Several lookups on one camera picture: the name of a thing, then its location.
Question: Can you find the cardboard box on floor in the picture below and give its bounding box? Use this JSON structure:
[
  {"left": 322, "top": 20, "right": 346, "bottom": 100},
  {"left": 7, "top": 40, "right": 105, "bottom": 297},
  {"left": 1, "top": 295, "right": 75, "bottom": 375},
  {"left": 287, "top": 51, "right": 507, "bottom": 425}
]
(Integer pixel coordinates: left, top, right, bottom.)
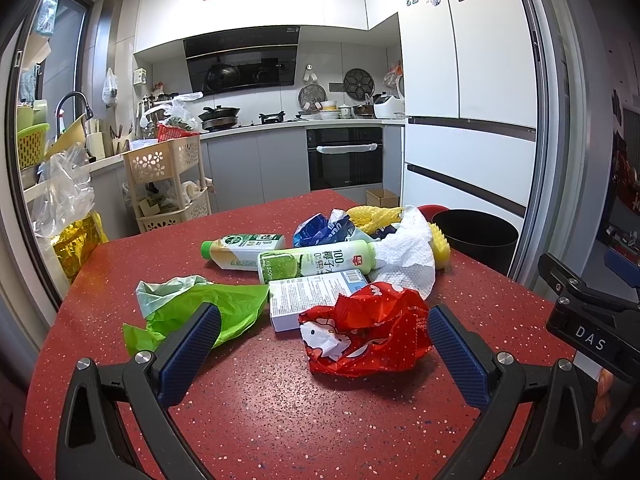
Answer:
[{"left": 366, "top": 188, "right": 400, "bottom": 208}]

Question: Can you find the clear plastic bag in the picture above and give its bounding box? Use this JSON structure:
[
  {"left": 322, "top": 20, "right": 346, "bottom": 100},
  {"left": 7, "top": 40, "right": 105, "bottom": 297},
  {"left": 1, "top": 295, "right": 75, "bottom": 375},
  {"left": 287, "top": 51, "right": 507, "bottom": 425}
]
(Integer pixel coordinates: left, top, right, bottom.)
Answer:
[{"left": 32, "top": 143, "right": 94, "bottom": 238}]

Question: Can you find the black range hood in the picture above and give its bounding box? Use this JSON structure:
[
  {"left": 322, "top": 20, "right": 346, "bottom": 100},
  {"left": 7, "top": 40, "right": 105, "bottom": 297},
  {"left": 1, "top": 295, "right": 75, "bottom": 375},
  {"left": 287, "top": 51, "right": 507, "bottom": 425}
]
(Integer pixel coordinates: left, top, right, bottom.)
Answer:
[{"left": 183, "top": 25, "right": 300, "bottom": 96}]

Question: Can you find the blue plastic bag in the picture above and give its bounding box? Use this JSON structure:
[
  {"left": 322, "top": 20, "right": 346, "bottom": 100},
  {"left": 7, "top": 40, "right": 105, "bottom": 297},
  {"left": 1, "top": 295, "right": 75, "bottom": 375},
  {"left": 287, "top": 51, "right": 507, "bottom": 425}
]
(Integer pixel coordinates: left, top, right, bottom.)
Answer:
[{"left": 293, "top": 209, "right": 373, "bottom": 248}]

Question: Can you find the green plastic basket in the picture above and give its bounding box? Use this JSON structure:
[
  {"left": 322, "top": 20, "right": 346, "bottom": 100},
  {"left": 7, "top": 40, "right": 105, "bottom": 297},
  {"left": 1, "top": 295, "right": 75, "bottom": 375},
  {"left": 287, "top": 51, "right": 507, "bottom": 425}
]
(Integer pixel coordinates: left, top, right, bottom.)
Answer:
[{"left": 17, "top": 122, "right": 50, "bottom": 170}]

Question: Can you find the yellow foam fruit net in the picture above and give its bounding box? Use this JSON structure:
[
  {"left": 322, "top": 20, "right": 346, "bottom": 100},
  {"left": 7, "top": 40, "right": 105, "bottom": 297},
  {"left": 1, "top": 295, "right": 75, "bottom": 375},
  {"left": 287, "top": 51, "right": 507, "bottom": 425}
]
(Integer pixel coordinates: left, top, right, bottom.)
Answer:
[{"left": 346, "top": 205, "right": 402, "bottom": 235}]

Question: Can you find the white refrigerator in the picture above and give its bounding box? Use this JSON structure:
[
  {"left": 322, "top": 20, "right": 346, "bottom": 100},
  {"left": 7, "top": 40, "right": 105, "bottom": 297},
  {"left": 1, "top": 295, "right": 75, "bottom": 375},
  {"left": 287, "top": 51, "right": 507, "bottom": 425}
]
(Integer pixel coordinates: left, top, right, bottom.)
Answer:
[{"left": 399, "top": 0, "right": 538, "bottom": 228}]

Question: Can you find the chrome kitchen faucet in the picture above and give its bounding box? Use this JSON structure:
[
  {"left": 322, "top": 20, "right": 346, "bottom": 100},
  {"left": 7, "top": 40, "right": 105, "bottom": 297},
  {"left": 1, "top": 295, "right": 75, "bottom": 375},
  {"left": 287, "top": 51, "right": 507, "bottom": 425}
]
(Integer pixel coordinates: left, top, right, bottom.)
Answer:
[{"left": 54, "top": 91, "right": 94, "bottom": 141}]

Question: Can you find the black built-in oven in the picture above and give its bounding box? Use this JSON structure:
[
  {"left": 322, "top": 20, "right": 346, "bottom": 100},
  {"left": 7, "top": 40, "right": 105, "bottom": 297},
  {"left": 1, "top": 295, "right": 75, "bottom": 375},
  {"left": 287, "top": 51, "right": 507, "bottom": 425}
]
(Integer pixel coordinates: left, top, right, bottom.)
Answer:
[{"left": 306, "top": 127, "right": 383, "bottom": 191}]

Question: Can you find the red snack bag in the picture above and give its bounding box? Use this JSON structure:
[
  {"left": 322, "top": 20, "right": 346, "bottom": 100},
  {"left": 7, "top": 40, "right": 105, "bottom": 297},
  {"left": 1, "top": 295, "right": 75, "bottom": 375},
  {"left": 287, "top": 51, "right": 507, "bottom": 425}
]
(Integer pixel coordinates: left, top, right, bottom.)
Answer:
[{"left": 298, "top": 282, "right": 433, "bottom": 378}]

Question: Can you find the yellow egg-crate sponge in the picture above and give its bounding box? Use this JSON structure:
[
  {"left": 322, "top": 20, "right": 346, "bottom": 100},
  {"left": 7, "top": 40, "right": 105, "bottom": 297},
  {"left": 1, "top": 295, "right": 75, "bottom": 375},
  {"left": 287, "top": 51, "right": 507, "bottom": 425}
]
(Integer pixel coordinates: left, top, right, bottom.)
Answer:
[{"left": 430, "top": 223, "right": 451, "bottom": 270}]

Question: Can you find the black wok on stove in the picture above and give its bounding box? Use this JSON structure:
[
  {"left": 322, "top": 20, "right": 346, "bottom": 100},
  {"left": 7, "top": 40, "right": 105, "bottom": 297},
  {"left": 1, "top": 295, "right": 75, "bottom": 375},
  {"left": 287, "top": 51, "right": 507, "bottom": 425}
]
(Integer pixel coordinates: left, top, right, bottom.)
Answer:
[{"left": 198, "top": 105, "right": 240, "bottom": 132}]

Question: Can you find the Dettol cleaner bottle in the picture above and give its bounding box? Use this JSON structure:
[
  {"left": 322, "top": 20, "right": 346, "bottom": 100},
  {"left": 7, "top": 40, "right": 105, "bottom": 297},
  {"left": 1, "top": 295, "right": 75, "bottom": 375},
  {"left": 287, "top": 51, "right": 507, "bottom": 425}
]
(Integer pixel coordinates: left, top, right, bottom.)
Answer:
[{"left": 201, "top": 234, "right": 285, "bottom": 272}]

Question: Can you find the white paper towel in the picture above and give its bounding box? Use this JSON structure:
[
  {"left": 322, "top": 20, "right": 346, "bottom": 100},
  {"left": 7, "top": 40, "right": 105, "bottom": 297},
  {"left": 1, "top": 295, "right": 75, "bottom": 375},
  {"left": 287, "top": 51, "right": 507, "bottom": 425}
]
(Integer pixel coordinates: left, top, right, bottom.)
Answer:
[{"left": 368, "top": 206, "right": 436, "bottom": 300}]

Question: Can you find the red basket on cart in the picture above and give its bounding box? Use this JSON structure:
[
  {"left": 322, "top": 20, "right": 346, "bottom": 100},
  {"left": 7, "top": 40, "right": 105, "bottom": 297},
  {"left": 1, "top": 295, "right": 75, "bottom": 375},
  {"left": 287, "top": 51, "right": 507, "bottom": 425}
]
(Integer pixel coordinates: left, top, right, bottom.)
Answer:
[{"left": 156, "top": 124, "right": 200, "bottom": 142}]

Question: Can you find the green plastic bag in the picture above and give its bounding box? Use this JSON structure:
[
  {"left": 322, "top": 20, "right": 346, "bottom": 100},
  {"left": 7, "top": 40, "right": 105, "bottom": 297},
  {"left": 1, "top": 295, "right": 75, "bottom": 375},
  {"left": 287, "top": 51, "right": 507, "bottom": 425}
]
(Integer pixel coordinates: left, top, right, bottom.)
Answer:
[{"left": 122, "top": 274, "right": 270, "bottom": 358}]

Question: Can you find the gold foil bag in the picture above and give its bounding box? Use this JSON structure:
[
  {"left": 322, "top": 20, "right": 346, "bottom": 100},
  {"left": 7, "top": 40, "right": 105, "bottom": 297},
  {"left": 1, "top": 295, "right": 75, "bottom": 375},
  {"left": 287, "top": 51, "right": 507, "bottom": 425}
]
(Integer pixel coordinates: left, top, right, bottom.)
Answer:
[{"left": 52, "top": 211, "right": 108, "bottom": 283}]

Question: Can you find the green coconut water bottle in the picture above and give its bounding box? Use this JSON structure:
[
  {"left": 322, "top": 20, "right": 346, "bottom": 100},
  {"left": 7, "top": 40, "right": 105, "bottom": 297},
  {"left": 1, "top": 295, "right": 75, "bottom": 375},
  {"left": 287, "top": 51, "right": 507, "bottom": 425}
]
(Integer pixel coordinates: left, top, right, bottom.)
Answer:
[{"left": 257, "top": 240, "right": 375, "bottom": 284}]

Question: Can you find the black trash bin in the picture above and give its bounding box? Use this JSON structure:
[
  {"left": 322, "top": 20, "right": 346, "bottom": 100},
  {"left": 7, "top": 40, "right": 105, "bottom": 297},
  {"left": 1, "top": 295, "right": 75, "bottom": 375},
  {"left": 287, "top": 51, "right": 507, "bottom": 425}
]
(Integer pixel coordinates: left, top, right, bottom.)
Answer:
[{"left": 433, "top": 209, "right": 518, "bottom": 275}]

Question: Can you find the white rice cooker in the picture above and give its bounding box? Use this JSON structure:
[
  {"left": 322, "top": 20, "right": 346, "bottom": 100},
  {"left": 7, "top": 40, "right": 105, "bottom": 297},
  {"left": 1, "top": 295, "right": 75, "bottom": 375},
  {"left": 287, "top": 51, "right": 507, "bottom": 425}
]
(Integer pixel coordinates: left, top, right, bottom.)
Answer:
[{"left": 373, "top": 93, "right": 405, "bottom": 119}]

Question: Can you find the person's right hand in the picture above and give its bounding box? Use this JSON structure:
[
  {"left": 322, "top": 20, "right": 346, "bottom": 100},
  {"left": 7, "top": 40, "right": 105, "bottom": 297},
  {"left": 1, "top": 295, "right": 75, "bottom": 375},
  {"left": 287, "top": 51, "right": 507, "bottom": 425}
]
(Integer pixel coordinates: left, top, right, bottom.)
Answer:
[{"left": 591, "top": 367, "right": 640, "bottom": 456}]

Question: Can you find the beige tiered storage cart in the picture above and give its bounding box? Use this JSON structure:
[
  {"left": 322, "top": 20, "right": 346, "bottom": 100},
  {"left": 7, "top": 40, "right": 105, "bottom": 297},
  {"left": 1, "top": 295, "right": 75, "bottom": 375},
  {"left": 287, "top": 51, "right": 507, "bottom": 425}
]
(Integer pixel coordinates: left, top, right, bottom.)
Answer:
[{"left": 122, "top": 136, "right": 212, "bottom": 233}]

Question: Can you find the white blue carton box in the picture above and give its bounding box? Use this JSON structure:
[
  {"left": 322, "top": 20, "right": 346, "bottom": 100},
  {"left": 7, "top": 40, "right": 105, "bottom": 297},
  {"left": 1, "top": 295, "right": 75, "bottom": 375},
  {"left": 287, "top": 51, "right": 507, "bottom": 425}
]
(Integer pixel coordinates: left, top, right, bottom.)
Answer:
[{"left": 269, "top": 270, "right": 369, "bottom": 333}]

